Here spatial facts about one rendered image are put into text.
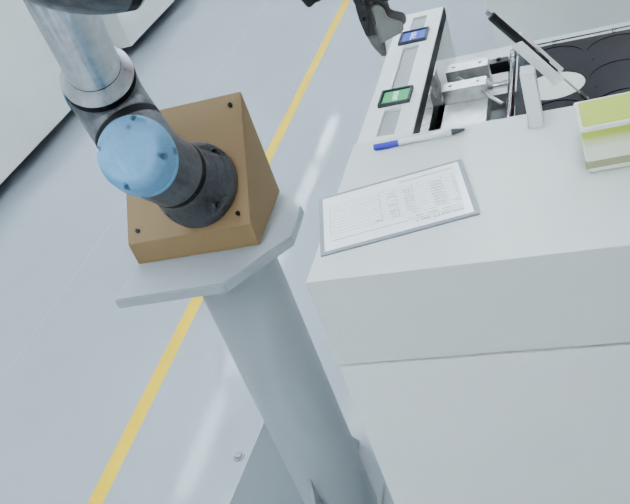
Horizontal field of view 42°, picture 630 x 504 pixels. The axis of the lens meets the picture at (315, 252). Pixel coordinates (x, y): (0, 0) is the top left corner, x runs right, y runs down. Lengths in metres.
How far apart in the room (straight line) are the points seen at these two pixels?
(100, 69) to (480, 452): 0.78
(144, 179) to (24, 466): 1.54
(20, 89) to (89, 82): 3.47
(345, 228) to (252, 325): 0.48
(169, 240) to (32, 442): 1.37
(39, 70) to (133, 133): 3.65
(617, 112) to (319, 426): 0.94
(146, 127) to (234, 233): 0.27
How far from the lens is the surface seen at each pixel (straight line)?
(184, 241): 1.47
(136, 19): 5.95
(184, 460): 2.34
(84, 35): 1.21
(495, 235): 1.01
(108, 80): 1.29
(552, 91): 1.46
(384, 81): 1.51
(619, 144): 1.07
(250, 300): 1.50
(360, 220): 1.10
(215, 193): 1.39
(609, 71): 1.49
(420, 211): 1.08
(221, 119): 1.48
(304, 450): 1.76
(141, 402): 2.60
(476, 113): 1.49
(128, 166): 1.27
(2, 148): 4.53
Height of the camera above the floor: 1.54
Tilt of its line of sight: 32 degrees down
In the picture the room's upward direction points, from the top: 21 degrees counter-clockwise
